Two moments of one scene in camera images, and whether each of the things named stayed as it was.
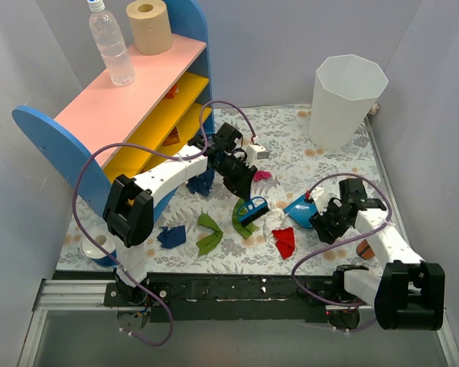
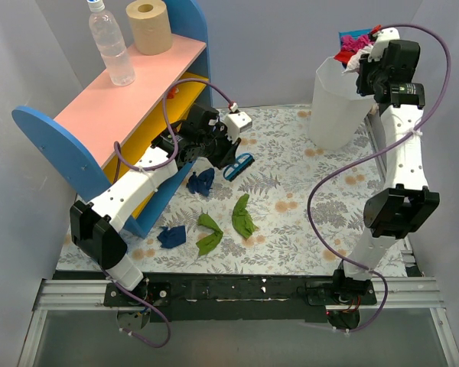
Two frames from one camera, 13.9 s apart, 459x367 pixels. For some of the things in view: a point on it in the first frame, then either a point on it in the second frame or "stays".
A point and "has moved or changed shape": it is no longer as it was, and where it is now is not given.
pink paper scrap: (260, 175) -> (349, 43)
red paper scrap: (284, 241) -> (343, 56)
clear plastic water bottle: (115, 55) stays
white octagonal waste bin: (345, 91) stays
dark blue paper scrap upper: (202, 183) stays
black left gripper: (239, 177) -> (227, 151)
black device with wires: (220, 299) stays
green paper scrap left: (209, 242) stays
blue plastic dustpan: (301, 211) -> (359, 32)
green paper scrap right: (241, 209) stays
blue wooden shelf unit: (119, 129) stays
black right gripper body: (325, 224) -> (366, 75)
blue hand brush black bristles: (252, 209) has moved or changed shape
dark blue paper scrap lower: (171, 237) stays
